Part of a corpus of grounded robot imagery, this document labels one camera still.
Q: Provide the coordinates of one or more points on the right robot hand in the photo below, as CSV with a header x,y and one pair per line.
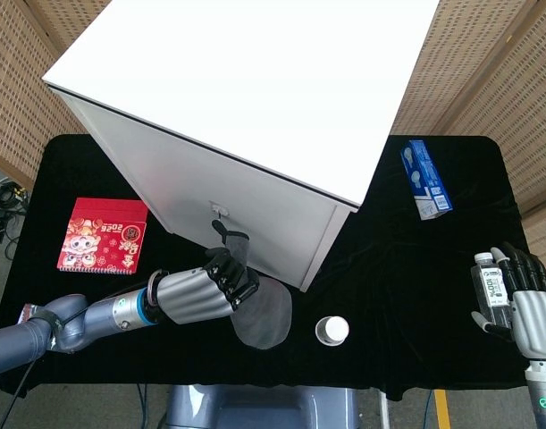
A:
x,y
529,304

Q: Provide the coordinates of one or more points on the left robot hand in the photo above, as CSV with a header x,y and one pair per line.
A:
x,y
210,286

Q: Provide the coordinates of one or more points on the grey cloth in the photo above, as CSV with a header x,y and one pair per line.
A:
x,y
266,308

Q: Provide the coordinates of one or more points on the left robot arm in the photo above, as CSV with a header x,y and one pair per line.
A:
x,y
67,324

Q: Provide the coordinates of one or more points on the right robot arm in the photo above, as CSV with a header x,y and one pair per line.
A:
x,y
543,393

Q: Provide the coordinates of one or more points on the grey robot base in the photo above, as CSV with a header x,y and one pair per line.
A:
x,y
261,406

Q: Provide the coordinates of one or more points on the white cabinet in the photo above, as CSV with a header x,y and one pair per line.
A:
x,y
237,120

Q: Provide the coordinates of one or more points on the red desk calendar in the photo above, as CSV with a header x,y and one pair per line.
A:
x,y
103,235

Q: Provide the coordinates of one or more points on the white paper cup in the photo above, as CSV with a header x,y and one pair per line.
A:
x,y
331,330

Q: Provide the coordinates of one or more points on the black tablecloth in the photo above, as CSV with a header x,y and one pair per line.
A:
x,y
388,290

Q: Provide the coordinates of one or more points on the blue light bulb box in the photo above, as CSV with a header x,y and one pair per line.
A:
x,y
426,181

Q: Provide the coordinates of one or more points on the dark illustrated card box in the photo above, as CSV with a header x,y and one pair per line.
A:
x,y
27,312

